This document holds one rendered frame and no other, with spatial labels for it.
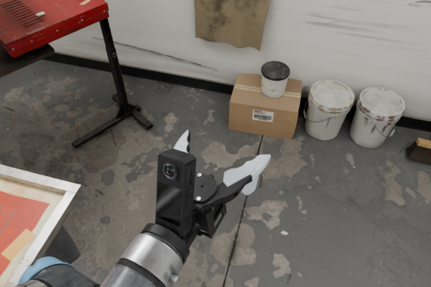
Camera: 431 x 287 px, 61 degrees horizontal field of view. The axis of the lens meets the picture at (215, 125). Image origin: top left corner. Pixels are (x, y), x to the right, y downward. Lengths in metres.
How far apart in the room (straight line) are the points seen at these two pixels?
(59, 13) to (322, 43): 1.70
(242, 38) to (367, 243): 1.58
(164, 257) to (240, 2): 2.24
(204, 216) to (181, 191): 0.07
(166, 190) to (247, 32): 2.30
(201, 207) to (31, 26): 1.76
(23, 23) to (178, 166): 1.82
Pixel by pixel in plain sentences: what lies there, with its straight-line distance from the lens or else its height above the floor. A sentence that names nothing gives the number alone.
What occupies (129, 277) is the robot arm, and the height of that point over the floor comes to 1.69.
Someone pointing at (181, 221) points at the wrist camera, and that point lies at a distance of 0.49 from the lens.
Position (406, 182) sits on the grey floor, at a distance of 2.90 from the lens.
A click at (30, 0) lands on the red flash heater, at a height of 1.10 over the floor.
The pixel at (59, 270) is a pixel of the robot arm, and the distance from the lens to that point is 0.63.
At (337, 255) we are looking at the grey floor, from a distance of 2.44.
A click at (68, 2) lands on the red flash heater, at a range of 2.30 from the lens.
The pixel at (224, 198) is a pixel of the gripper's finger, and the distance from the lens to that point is 0.53.
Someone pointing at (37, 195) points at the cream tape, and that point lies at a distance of 1.54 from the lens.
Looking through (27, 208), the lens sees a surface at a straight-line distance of 1.52.
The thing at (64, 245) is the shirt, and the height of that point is 0.68.
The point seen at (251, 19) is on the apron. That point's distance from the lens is 2.68.
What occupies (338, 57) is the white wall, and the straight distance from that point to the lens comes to 2.82.
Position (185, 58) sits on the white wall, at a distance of 3.09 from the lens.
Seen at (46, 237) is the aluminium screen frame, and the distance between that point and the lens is 1.39.
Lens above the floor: 2.13
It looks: 47 degrees down
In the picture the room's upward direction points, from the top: straight up
